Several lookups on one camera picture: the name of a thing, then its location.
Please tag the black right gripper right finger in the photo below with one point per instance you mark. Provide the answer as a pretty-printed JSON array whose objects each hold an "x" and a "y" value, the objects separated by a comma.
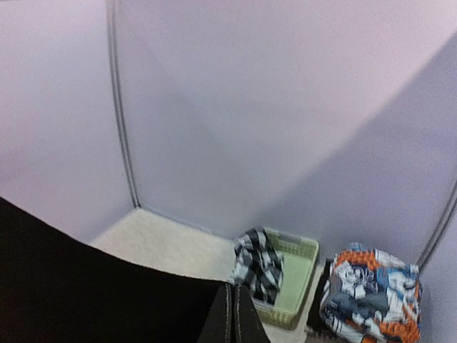
[{"x": 247, "y": 326}]

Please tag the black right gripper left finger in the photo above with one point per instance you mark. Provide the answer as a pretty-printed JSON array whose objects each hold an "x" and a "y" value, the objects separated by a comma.
[{"x": 217, "y": 327}]

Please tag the black t-shirt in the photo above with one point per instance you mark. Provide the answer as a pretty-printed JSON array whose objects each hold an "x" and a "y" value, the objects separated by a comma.
[{"x": 57, "y": 289}]

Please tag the dark folded clothes stack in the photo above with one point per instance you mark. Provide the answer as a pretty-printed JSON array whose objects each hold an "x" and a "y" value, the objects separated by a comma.
[{"x": 315, "y": 326}]

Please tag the pale green plastic laundry basket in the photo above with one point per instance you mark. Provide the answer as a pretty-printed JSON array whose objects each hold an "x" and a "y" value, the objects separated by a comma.
[{"x": 300, "y": 255}]

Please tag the black white patterned garment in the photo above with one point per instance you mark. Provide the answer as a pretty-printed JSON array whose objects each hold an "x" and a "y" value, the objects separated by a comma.
[{"x": 258, "y": 266}]

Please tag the orange blue patterned folded garment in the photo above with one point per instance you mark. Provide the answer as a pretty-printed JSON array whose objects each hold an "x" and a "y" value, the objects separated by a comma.
[{"x": 372, "y": 296}]

